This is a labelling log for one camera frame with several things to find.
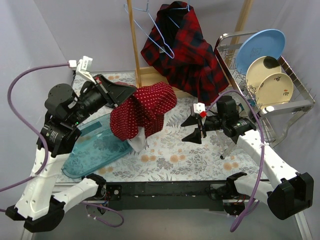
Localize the red polka dot cloth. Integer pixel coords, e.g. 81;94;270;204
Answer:
110;82;177;152

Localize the red plaid skirt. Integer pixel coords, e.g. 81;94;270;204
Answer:
140;1;229;105

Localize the blue wire hanger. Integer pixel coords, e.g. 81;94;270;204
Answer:
167;0;190;28
123;0;175;59

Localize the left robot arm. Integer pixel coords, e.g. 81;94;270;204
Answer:
5;74;137;233

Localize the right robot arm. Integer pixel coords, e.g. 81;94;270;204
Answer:
181;95;314;220

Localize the wooden hanger stand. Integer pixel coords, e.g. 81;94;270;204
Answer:
123;0;254;88

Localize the floral tablecloth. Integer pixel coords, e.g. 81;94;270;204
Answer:
51;72;280;183

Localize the pink dotted plate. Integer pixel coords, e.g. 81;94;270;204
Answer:
114;81;129;86

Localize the blue white cup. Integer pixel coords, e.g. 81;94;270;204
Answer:
238;99;256;118

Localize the teal plastic tray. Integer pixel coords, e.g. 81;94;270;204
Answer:
61;114;133;179

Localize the metal dish rack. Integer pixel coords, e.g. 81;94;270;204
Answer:
219;32;315;148

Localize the cream plate with flower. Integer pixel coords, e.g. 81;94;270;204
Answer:
255;72;294;108

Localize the cream plate black spot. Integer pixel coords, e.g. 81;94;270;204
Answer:
246;56;282;88

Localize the blue plate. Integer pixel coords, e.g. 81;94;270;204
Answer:
235;29;286;75

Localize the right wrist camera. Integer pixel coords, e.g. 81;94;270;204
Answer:
191;102;207;118

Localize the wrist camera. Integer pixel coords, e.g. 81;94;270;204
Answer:
191;102;207;118
68;55;96;84

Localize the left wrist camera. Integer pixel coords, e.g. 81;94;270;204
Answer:
68;55;96;84

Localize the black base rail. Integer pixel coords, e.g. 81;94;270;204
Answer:
84;179;256;212

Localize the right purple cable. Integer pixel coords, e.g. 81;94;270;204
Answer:
204;89;266;232

